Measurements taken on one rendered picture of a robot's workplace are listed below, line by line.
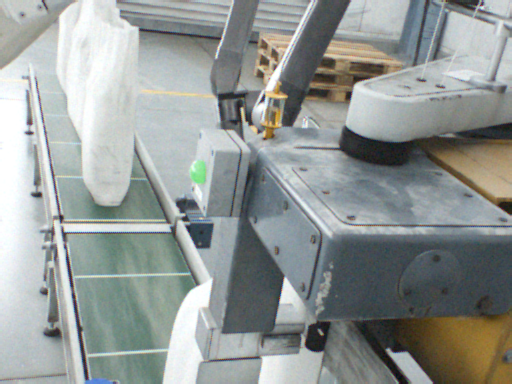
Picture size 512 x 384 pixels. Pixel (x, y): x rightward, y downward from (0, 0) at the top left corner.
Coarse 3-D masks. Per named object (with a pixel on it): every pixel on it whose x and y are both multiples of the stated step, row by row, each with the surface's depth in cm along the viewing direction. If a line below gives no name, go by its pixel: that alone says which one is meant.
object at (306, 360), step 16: (208, 288) 147; (288, 288) 108; (192, 304) 144; (208, 304) 141; (304, 304) 105; (176, 320) 151; (192, 320) 140; (304, 320) 106; (176, 336) 150; (192, 336) 137; (176, 352) 145; (192, 352) 136; (304, 352) 108; (320, 352) 107; (176, 368) 143; (192, 368) 132; (272, 368) 114; (288, 368) 110; (304, 368) 109; (320, 368) 108
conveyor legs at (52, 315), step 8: (48, 288) 256; (48, 296) 256; (56, 296) 255; (48, 304) 255; (56, 304) 256; (48, 312) 257; (56, 312) 257; (48, 320) 258; (56, 320) 259; (48, 328) 263; (56, 328) 264
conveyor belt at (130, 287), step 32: (96, 256) 244; (128, 256) 247; (160, 256) 251; (96, 288) 225; (128, 288) 228; (160, 288) 231; (192, 288) 235; (96, 320) 209; (128, 320) 212; (160, 320) 214; (96, 352) 195; (128, 352) 198; (160, 352) 200
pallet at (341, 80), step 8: (264, 56) 691; (272, 64) 665; (320, 64) 673; (328, 64) 678; (272, 72) 664; (320, 72) 642; (328, 72) 645; (336, 72) 648; (376, 72) 677; (336, 80) 656; (344, 80) 654; (352, 80) 656; (360, 80) 698; (352, 88) 660
